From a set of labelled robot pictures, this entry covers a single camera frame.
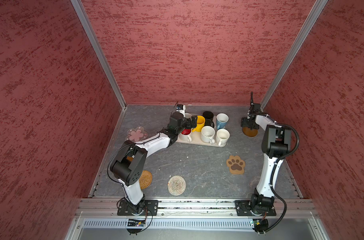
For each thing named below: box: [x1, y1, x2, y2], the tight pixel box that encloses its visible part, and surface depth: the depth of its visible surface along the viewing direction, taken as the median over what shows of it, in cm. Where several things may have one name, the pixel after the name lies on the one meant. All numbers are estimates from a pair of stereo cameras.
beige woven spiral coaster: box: [167, 175, 187, 196], surface depth 83 cm
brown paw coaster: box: [226, 155, 246, 175], surface depth 91 cm
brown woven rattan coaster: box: [139, 170, 153, 190], surface depth 85 cm
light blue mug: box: [216, 113, 229, 130], surface depth 102 cm
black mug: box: [202, 111, 215, 128], surface depth 105 cm
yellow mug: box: [192, 115, 206, 132], surface depth 102 cm
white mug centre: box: [200, 125, 216, 145], surface depth 98 cm
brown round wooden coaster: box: [242, 127, 259, 137], surface depth 106 cm
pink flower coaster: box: [125, 126, 148, 142], surface depth 106 cm
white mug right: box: [216, 128, 230, 147], surface depth 94 cm
